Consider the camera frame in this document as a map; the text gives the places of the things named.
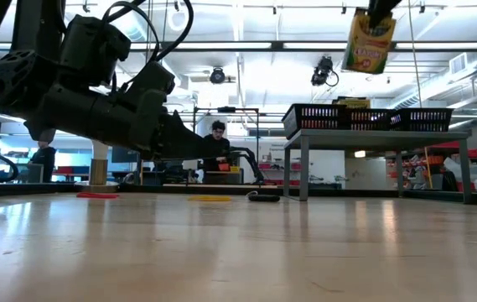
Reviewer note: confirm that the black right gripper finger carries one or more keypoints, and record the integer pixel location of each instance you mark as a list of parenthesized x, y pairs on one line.
[(380, 10)]

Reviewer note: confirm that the red rubber band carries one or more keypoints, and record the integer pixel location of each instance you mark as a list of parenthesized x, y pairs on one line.
[(97, 195)]

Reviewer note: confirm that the black ceiling camera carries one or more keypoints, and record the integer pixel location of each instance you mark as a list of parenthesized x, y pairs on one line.
[(322, 71)]

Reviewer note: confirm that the round black overhead camera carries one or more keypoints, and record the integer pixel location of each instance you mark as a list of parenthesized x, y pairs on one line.
[(217, 75)]

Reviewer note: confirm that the grey perforated metal shelf riser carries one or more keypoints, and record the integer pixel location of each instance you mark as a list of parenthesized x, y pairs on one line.
[(368, 139)]

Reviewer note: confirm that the black stand frame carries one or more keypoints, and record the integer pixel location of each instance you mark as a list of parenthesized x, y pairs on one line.
[(242, 110)]

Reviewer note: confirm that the yellow rubber band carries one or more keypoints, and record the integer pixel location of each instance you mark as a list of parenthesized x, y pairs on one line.
[(211, 198)]

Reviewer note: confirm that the person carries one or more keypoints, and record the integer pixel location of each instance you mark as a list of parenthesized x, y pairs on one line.
[(45, 161), (218, 142)]

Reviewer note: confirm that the black plastic mesh basket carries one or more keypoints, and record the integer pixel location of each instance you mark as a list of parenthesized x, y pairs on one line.
[(313, 119), (372, 119), (424, 120)]

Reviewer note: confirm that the black coil wristband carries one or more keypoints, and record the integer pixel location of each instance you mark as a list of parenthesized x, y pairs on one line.
[(263, 198)]

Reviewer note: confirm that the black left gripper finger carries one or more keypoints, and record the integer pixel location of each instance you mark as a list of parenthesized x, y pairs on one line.
[(179, 142)]

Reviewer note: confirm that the shelving with red bins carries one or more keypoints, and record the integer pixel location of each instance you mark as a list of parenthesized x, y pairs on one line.
[(431, 161)]

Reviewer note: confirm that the black background robot arm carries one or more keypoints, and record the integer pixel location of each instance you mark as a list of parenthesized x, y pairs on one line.
[(250, 159)]

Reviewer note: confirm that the white mushroom table lamp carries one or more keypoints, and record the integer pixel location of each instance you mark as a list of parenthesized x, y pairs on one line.
[(99, 168)]

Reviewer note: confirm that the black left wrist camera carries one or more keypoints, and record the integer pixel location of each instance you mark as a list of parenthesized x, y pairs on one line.
[(150, 81)]

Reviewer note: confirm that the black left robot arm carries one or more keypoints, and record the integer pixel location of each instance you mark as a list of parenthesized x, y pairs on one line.
[(91, 50)]

